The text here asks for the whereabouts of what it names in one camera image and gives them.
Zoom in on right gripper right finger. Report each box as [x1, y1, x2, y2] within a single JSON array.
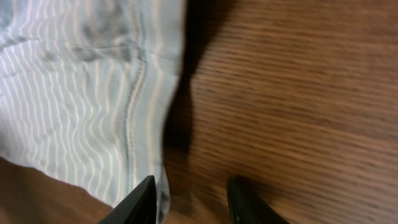
[[227, 177, 289, 224]]

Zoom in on light blue striped shorts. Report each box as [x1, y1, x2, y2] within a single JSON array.
[[1, 0, 187, 223]]

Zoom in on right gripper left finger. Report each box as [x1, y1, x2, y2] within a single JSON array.
[[98, 175, 157, 224]]

